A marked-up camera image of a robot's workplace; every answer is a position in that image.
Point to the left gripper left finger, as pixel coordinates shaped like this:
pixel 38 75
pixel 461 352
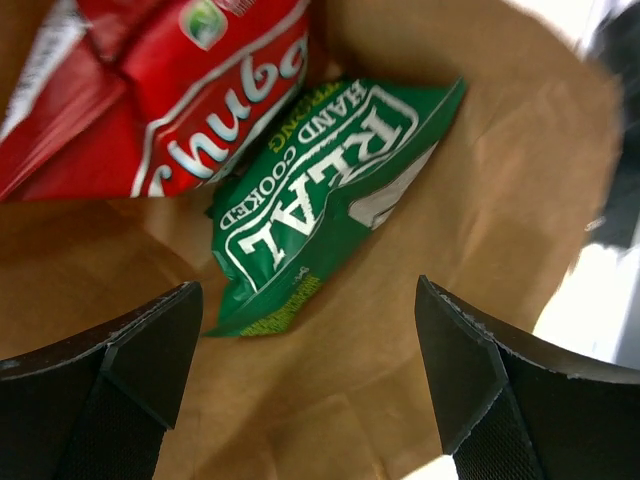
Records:
pixel 97 405

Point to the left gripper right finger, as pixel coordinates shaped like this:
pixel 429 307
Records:
pixel 509 405

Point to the brown paper bag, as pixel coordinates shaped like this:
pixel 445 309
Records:
pixel 496 217

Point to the dark green snack packet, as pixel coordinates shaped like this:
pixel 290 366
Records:
pixel 331 173

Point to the red snack bag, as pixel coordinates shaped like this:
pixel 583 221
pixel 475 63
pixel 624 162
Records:
pixel 147 98

